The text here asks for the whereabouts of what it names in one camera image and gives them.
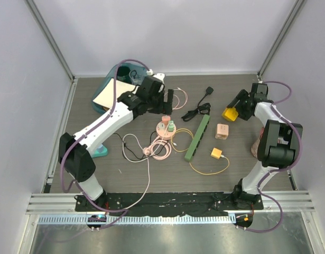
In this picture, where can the dark green mug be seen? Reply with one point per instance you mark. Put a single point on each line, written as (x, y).
(123, 74)

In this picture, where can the teal plastic tray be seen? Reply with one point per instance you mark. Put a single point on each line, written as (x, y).
(140, 67)

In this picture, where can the yellow cube socket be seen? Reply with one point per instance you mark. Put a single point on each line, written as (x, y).
(230, 114)

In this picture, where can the white paper sheet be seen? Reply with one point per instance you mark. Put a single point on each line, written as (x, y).
(106, 97)

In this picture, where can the orange pink charger plug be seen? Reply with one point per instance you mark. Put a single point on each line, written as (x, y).
(166, 119)

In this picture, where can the green power strip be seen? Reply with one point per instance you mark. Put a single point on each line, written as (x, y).
(197, 138)

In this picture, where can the pink cube socket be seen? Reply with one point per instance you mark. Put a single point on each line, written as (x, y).
(222, 131)

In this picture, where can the round pink power socket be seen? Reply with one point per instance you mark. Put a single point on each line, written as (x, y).
(162, 132)

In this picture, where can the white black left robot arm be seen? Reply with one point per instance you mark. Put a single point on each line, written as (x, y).
(75, 150)

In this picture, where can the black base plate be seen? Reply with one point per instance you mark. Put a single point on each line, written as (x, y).
(197, 204)

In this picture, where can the yellow charger plug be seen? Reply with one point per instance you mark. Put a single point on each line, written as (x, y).
(216, 153)

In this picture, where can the red pink cup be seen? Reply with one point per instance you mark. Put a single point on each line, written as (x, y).
(254, 147)

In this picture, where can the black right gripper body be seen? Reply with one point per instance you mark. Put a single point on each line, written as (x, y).
(241, 107)

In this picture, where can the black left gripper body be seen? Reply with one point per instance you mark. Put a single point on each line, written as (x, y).
(156, 103)

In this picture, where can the clear glass cup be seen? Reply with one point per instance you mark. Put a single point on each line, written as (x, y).
(135, 77)

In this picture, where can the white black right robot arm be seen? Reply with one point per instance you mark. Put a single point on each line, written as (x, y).
(280, 143)

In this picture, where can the white slotted cable duct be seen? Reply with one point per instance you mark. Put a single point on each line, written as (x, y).
(94, 219)

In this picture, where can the teal triangular power socket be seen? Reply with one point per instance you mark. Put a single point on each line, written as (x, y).
(100, 152)

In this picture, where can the green charger plug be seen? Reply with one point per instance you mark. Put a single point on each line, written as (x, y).
(171, 126)

